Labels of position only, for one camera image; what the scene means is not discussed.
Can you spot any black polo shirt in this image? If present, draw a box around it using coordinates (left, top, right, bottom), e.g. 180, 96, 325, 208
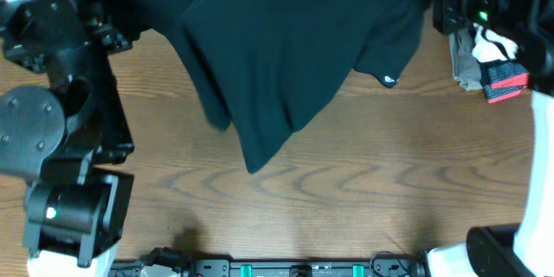
92, 0, 430, 173

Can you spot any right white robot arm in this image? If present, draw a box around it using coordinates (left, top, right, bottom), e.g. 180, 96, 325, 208
414, 0, 553, 277

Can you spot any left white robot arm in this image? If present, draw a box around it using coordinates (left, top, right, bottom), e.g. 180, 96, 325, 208
1, 0, 134, 276

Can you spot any khaki folded garment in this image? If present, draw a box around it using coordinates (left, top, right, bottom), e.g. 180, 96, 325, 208
448, 29, 482, 91

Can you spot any white folded garment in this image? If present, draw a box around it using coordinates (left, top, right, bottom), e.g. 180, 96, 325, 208
472, 25, 518, 63

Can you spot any grey red folded garment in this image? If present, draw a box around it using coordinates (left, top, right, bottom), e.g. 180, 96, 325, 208
480, 61, 529, 104

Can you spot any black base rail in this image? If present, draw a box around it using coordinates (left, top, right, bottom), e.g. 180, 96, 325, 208
107, 248, 430, 277

